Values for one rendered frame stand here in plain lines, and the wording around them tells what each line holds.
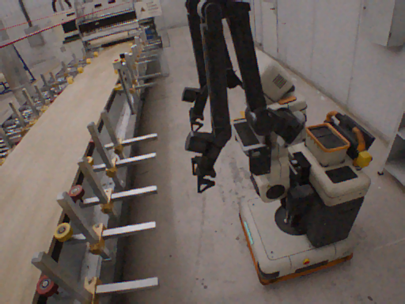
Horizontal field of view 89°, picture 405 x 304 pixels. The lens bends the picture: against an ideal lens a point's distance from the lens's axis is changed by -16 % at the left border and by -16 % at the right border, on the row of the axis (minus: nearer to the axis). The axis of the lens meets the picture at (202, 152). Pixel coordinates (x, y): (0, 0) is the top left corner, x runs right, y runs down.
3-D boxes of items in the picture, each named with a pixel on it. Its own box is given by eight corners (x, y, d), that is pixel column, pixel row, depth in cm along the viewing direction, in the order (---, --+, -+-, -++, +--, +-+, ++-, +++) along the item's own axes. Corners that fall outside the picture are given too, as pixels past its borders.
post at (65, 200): (115, 257, 110) (65, 189, 81) (115, 264, 107) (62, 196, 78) (108, 258, 110) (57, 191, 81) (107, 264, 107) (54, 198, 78)
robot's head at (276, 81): (277, 67, 104) (255, 46, 97) (298, 83, 87) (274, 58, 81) (255, 90, 110) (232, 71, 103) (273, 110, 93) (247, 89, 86)
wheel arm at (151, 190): (157, 190, 127) (156, 184, 124) (158, 195, 124) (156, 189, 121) (83, 204, 125) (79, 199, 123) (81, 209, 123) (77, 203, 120)
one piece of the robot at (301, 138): (300, 134, 91) (298, 109, 84) (306, 141, 87) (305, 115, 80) (277, 142, 91) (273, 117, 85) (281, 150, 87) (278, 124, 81)
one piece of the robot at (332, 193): (309, 191, 186) (324, 96, 136) (345, 248, 142) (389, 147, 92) (270, 202, 185) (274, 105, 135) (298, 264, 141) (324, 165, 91)
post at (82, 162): (122, 221, 131) (85, 154, 103) (121, 226, 129) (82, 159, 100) (116, 222, 131) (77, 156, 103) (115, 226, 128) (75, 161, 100)
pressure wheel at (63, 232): (68, 254, 99) (54, 240, 92) (64, 242, 104) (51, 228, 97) (83, 244, 102) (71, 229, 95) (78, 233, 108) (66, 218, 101)
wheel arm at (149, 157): (157, 157, 145) (155, 152, 142) (157, 161, 142) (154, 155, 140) (90, 172, 144) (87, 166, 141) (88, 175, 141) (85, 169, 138)
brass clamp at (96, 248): (108, 229, 107) (104, 222, 104) (104, 254, 97) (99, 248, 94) (96, 231, 107) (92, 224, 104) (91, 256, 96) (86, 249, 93)
